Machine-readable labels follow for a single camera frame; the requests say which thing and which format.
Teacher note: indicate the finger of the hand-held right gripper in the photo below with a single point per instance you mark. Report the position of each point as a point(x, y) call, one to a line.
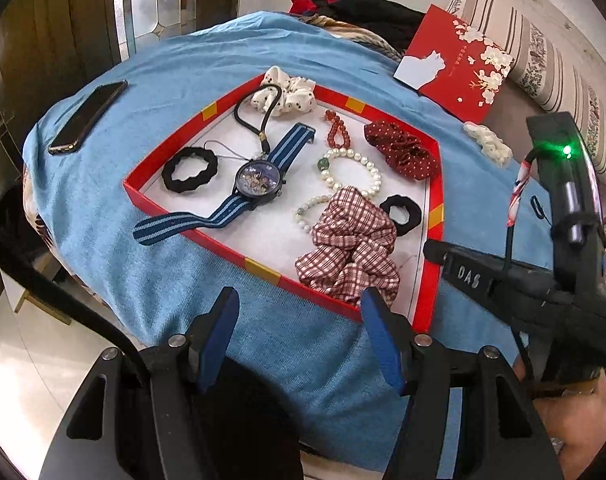
point(465, 272)

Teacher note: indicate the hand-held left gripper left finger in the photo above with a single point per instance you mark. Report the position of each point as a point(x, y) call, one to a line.
point(217, 342)

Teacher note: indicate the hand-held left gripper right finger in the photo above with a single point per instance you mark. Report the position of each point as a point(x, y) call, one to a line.
point(383, 345)

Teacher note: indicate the red white plaid scrunchie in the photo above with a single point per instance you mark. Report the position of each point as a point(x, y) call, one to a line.
point(353, 245)

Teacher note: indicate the red jewelry box tray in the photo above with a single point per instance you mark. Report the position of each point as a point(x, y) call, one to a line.
point(193, 140)

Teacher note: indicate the person's right hand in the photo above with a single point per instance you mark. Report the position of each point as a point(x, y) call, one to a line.
point(568, 415)

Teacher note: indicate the blue blanket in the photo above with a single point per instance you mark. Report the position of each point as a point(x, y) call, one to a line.
point(263, 360)

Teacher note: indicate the small black scrunchie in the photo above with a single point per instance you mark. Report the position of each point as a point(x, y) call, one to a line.
point(410, 220)

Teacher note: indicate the cream hair scrunchie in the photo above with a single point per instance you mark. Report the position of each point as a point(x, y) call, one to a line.
point(490, 142)

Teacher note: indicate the dark red dotted scrunchie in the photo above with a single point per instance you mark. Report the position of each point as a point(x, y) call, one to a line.
point(403, 150)

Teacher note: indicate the brown sofa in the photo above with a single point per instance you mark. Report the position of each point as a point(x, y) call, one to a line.
point(508, 110)

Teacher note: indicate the red floral box lid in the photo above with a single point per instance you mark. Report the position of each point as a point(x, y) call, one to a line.
point(458, 65)

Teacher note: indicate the floral printed cloth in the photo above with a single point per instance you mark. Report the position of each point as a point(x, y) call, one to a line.
point(40, 220)

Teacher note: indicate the striped floral bolster cushion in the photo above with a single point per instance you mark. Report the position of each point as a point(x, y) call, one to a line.
point(548, 60)

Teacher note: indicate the white polka dot scrunchie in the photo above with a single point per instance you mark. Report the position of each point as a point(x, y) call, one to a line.
point(293, 97)

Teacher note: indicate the black smartphone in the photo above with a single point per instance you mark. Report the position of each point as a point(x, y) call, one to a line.
point(85, 117)

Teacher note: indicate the pile of clothes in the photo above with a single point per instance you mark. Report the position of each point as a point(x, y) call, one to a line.
point(363, 15)

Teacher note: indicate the wooden door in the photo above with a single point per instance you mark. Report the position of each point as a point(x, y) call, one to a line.
point(48, 35)

